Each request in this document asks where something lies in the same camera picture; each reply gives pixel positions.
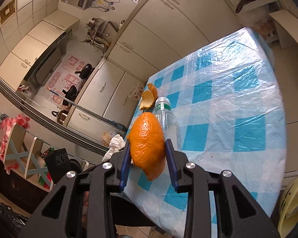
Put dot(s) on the white shelf blue cross braces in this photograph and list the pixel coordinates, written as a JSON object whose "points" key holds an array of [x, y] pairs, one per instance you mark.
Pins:
{"points": [[27, 153]]}

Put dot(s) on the black cooking pot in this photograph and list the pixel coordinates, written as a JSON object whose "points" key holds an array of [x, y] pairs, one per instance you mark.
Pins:
{"points": [[85, 70]]}

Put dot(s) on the small step stool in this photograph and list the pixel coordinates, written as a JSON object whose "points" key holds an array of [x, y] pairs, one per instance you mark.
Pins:
{"points": [[288, 37]]}

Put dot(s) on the metal stovetop kettle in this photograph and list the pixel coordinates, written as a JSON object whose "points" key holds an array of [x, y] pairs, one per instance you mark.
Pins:
{"points": [[60, 116]]}

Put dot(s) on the white kitchen base cabinets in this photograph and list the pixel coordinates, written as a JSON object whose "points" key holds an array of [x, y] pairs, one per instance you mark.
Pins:
{"points": [[144, 29]]}

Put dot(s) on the range hood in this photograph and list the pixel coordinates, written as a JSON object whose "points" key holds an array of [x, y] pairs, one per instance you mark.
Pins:
{"points": [[47, 59]]}

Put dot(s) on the large orange peel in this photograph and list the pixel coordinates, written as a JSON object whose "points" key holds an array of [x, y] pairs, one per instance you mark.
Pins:
{"points": [[147, 146]]}

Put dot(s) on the mop with metal pole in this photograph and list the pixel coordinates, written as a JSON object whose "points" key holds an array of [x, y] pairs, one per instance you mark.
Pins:
{"points": [[89, 109]]}

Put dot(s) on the metal sliding door frame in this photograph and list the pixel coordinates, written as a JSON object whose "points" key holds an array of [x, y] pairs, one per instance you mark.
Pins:
{"points": [[39, 111]]}

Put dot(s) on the red plastic bag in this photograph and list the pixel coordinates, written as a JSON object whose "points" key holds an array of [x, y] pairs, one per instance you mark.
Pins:
{"points": [[12, 129]]}

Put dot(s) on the yellow plastic basin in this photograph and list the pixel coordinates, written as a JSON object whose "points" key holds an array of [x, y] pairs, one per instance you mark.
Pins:
{"points": [[294, 203]]}

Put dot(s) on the black trash bag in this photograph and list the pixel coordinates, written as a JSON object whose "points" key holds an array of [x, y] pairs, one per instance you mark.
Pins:
{"points": [[5, 218]]}

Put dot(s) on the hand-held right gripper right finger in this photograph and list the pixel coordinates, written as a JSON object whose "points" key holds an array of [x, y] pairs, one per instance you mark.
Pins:
{"points": [[171, 164]]}

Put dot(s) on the white tissue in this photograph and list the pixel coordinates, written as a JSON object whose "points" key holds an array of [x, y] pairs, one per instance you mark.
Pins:
{"points": [[114, 145]]}

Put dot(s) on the patterned plastic wastebasket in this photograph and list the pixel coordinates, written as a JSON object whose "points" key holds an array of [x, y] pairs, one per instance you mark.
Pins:
{"points": [[137, 93]]}

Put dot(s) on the curled orange peel piece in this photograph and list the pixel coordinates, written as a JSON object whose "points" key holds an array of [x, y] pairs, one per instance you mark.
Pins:
{"points": [[147, 100]]}

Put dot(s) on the clear plastic bottle green label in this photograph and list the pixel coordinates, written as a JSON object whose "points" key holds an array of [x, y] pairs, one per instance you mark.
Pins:
{"points": [[167, 121]]}

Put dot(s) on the ceiling vent grille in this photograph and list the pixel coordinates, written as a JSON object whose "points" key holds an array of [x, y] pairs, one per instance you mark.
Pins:
{"points": [[7, 11]]}

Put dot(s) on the kitchen utensil rack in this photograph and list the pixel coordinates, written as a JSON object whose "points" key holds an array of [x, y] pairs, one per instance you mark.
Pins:
{"points": [[95, 34]]}

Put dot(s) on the white upper kitchen cabinets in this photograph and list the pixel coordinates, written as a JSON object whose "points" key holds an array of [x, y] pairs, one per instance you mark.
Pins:
{"points": [[39, 39]]}

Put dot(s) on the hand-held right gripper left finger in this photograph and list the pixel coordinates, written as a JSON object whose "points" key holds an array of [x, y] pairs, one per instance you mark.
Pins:
{"points": [[125, 164]]}

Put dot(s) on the black wok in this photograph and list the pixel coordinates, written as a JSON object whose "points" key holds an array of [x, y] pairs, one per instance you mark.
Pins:
{"points": [[70, 94]]}

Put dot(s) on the beige plastic bag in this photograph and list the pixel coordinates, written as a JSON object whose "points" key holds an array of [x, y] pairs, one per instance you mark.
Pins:
{"points": [[106, 137]]}

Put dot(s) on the blue checked plastic tablecloth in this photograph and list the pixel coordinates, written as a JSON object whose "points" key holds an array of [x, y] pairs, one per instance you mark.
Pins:
{"points": [[226, 104]]}

